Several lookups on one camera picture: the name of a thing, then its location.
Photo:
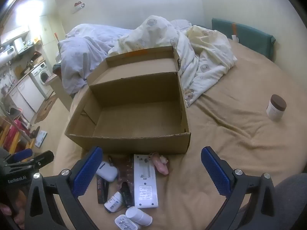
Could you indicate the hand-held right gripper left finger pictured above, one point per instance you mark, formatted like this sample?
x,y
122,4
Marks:
x,y
85,172

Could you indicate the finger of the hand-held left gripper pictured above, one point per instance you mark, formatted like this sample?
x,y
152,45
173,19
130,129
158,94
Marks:
x,y
42,159
21,154

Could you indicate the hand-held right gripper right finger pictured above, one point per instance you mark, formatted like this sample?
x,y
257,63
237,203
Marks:
x,y
215,172

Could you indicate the white earbuds case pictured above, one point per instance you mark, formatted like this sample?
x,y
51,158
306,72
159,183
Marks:
x,y
108,172

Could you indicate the black cosmetic tube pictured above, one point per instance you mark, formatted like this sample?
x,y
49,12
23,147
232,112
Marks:
x,y
102,191

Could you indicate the slim metallic tube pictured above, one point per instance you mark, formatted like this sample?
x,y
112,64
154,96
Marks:
x,y
111,160

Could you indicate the small white labelled bottle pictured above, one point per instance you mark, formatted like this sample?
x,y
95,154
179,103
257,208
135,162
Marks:
x,y
114,202

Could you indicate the small black bottle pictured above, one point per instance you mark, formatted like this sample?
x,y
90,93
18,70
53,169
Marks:
x,y
126,194

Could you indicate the pink toy figure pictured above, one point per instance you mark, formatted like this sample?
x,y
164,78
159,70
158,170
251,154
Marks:
x,y
161,166

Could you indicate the long white box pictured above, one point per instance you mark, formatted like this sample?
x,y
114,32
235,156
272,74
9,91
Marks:
x,y
145,184

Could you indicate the white charger plug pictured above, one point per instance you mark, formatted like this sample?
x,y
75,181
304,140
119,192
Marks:
x,y
126,224

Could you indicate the white plastic bottle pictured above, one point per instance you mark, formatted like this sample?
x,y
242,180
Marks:
x,y
139,216

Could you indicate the cardboard box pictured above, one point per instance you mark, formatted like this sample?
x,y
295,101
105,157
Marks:
x,y
134,122

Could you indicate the person's left hand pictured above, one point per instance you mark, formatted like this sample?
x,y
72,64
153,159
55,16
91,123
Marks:
x,y
14,218

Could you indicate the white bathroom scale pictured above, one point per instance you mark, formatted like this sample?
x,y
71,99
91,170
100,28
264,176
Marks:
x,y
40,139

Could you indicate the yellow wooden rack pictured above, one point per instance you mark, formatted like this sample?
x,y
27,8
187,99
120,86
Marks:
x,y
13,134

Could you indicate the bed with beige sheet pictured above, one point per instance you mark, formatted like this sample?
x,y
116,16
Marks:
x,y
227,136

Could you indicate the brown floor rug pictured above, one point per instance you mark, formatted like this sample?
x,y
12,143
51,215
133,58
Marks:
x,y
45,110

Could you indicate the white kitchen cabinet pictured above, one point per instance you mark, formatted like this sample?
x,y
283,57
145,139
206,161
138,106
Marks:
x,y
25,95

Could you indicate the beige nightstand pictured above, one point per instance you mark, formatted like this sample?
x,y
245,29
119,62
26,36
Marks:
x,y
60,88

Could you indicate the white washing machine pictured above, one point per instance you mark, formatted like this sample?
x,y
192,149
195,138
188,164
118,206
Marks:
x,y
42,76

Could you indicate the person's grey trouser leg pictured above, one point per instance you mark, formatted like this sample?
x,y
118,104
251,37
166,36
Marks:
x,y
292,201

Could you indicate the white jar with brown lid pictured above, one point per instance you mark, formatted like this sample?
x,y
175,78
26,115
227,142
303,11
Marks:
x,y
275,110

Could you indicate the white countertop appliance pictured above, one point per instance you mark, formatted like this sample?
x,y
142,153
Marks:
x,y
9,50

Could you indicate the cream bear-print duvet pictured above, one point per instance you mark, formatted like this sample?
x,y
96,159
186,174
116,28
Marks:
x,y
206,60

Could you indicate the pale blue duvet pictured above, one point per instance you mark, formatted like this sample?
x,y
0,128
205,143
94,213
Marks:
x,y
81,52

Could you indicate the green headboard cushion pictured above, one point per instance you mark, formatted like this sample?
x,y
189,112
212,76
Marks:
x,y
254,38

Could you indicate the small white wall plug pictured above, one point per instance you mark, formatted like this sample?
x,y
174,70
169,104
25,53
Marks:
x,y
235,38

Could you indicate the red and white wall hook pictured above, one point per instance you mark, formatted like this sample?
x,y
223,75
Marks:
x,y
78,6

